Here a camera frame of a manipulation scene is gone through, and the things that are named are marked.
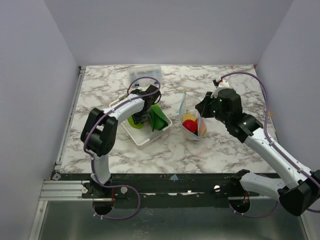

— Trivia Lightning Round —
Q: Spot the white perforated plastic basket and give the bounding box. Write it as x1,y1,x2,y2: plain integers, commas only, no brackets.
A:
103,94,173,146

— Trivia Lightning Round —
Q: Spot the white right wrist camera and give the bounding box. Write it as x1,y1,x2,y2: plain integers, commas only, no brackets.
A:
210,79,232,98

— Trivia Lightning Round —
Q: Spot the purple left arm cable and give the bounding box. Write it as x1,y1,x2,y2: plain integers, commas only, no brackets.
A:
83,76,162,221

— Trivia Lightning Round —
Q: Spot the red toy apple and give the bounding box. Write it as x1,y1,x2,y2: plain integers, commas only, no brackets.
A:
182,119,198,134

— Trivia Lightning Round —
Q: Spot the white toy leek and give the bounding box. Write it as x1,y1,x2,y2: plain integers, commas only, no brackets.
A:
149,104,169,132

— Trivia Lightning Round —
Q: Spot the clear zip top bag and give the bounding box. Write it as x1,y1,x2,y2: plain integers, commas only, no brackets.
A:
178,89,207,141

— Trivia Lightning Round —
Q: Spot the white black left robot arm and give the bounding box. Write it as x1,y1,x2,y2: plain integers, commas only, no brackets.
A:
80,85,161,188

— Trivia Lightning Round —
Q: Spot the yellow toy lemon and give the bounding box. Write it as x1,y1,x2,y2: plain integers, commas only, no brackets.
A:
182,113,196,122

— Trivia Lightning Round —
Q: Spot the orange red toy mango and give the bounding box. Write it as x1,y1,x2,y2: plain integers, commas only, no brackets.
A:
195,118,207,137

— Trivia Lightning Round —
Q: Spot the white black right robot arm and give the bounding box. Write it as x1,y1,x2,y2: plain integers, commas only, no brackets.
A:
195,88,320,216

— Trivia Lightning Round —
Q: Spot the aluminium side rail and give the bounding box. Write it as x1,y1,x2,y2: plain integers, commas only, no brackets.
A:
54,66,87,172

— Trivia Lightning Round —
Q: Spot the aluminium front rail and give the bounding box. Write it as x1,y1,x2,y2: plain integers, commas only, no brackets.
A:
39,180,84,201

